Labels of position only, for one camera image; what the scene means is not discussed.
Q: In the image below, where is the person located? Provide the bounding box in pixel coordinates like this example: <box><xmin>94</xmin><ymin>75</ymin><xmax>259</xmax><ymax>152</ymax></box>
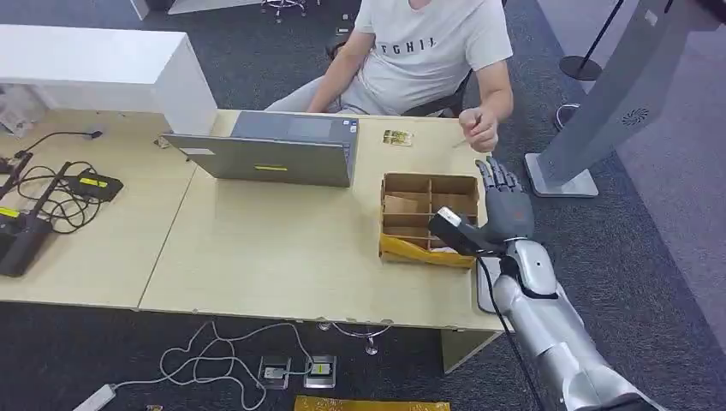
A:
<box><xmin>265</xmin><ymin>0</ymin><xmax>515</xmax><ymax>154</ymax></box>

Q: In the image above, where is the grey laptop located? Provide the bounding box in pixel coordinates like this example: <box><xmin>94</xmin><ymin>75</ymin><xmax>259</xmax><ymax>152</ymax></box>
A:
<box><xmin>161</xmin><ymin>110</ymin><xmax>360</xmax><ymax>189</ymax></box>

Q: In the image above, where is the black box yellow label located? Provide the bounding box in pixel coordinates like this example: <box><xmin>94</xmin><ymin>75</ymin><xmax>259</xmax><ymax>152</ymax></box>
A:
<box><xmin>0</xmin><ymin>206</ymin><xmax>56</xmax><ymax>278</ymax></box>

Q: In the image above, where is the yellow sheet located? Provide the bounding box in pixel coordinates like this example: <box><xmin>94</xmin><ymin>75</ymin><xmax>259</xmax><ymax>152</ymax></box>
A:
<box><xmin>293</xmin><ymin>395</ymin><xmax>453</xmax><ymax>411</ymax></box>

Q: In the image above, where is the metal floor socket yellow label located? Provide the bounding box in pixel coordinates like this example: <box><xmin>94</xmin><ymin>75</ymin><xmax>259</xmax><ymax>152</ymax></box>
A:
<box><xmin>302</xmin><ymin>354</ymin><xmax>337</xmax><ymax>390</ymax></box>

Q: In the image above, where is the grey looped cable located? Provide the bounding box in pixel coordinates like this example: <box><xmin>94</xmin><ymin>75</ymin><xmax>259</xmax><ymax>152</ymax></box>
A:
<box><xmin>554</xmin><ymin>102</ymin><xmax>582</xmax><ymax>132</ymax></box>

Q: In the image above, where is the black stanchion post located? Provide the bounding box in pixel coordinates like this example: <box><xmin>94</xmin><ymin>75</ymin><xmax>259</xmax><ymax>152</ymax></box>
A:
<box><xmin>558</xmin><ymin>0</ymin><xmax>626</xmax><ymax>83</ymax></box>

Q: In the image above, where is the black power adapter yellow label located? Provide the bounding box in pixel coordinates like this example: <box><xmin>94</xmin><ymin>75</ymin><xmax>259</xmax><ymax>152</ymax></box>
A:
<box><xmin>65</xmin><ymin>169</ymin><xmax>125</xmax><ymax>204</ymax></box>

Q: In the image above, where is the chrome chair base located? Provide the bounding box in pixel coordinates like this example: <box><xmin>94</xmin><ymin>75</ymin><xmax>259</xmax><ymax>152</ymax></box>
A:
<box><xmin>259</xmin><ymin>0</ymin><xmax>311</xmax><ymax>24</ymax></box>

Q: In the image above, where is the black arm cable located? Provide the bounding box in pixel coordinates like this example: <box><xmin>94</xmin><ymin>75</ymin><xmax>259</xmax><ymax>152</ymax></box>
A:
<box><xmin>475</xmin><ymin>255</ymin><xmax>549</xmax><ymax>411</ymax></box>

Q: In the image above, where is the clear plastic bag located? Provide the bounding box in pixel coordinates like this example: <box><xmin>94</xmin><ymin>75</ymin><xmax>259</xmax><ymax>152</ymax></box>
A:
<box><xmin>0</xmin><ymin>83</ymin><xmax>49</xmax><ymax>139</ymax></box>

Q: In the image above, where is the white floor cable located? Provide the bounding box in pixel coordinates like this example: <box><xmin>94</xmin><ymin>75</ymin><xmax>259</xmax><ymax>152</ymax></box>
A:
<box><xmin>112</xmin><ymin>319</ymin><xmax>317</xmax><ymax>411</ymax></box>

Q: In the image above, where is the person's left hand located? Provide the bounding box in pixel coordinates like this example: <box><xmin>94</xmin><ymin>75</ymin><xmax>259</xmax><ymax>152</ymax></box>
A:
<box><xmin>458</xmin><ymin>106</ymin><xmax>501</xmax><ymax>154</ymax></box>

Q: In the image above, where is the wooden card box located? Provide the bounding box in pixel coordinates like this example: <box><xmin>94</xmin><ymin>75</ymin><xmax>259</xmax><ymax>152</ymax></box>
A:
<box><xmin>378</xmin><ymin>172</ymin><xmax>481</xmax><ymax>270</ymax></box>

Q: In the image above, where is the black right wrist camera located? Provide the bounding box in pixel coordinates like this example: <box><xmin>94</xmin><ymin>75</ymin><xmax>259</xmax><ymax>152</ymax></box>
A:
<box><xmin>427</xmin><ymin>206</ymin><xmax>503</xmax><ymax>258</ymax></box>

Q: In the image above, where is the black cable with plug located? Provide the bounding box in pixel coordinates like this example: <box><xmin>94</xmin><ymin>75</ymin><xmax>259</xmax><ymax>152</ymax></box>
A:
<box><xmin>13</xmin><ymin>130</ymin><xmax>105</xmax><ymax>161</ymax></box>

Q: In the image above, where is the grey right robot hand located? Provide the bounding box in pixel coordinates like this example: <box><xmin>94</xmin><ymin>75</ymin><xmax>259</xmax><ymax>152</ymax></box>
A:
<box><xmin>475</xmin><ymin>157</ymin><xmax>535</xmax><ymax>246</ymax></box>

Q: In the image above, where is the black bar stand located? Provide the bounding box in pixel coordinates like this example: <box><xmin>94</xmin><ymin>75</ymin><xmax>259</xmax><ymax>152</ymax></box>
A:
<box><xmin>0</xmin><ymin>151</ymin><xmax>74</xmax><ymax>229</ymax></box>

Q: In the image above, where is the white furniture base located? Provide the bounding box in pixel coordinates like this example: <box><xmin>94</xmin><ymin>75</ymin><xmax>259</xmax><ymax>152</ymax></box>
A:
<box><xmin>128</xmin><ymin>0</ymin><xmax>268</xmax><ymax>21</ymax></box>

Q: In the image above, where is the white power strip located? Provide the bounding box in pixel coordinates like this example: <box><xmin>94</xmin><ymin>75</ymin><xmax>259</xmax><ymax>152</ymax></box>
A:
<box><xmin>72</xmin><ymin>384</ymin><xmax>118</xmax><ymax>411</ymax></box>

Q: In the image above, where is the grey pad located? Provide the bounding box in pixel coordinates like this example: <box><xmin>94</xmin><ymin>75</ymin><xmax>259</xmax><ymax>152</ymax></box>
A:
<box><xmin>474</xmin><ymin>256</ymin><xmax>503</xmax><ymax>315</ymax></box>

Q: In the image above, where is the grey kiosk stand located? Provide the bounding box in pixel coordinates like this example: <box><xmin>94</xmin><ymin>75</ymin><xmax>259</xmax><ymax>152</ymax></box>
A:
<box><xmin>524</xmin><ymin>0</ymin><xmax>726</xmax><ymax>199</ymax></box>

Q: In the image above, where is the tangled black cable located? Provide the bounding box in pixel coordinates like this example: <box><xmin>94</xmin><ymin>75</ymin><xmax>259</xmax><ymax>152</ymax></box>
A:
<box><xmin>15</xmin><ymin>161</ymin><xmax>104</xmax><ymax>235</ymax></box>

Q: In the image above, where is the white desk partition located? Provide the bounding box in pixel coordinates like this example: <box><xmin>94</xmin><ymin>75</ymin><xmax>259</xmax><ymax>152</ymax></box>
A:
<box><xmin>0</xmin><ymin>24</ymin><xmax>219</xmax><ymax>137</ymax></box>

